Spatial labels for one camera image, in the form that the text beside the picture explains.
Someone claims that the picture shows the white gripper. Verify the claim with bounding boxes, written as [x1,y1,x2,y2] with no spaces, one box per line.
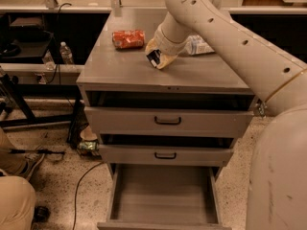
[145,25,187,70]

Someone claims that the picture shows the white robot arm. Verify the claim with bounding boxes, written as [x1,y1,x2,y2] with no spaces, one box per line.
[145,0,307,230]

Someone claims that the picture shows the grey metal drawer cabinet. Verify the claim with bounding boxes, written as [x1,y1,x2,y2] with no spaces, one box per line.
[76,7,268,230]

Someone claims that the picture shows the grey top drawer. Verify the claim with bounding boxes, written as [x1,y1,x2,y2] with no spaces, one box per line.
[84,107,253,138]

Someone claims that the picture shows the grey middle drawer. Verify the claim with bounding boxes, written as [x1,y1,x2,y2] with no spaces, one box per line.
[99,145,233,167]

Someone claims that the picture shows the grey open bottom drawer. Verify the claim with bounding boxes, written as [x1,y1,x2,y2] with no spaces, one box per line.
[97,165,231,230]

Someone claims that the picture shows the clear plastic water bottle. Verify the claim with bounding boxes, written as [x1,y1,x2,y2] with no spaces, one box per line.
[184,35,214,56]

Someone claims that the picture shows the crushed orange soda can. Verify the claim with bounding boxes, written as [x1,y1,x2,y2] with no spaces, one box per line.
[112,30,145,49]

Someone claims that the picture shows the small water bottle background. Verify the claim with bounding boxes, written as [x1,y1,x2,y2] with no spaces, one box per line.
[59,41,74,65]

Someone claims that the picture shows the green can on floor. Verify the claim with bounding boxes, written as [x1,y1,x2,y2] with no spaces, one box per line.
[78,140,98,151]

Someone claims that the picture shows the dark shoe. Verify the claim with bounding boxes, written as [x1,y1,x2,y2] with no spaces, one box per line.
[34,206,50,222]

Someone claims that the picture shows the person leg khaki trousers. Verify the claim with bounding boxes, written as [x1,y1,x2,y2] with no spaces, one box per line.
[0,129,36,230]

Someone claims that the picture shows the black stand frame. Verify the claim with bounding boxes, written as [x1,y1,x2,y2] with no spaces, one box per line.
[0,68,81,128]

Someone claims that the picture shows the black floor cable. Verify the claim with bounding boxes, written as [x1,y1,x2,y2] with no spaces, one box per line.
[71,161,106,230]

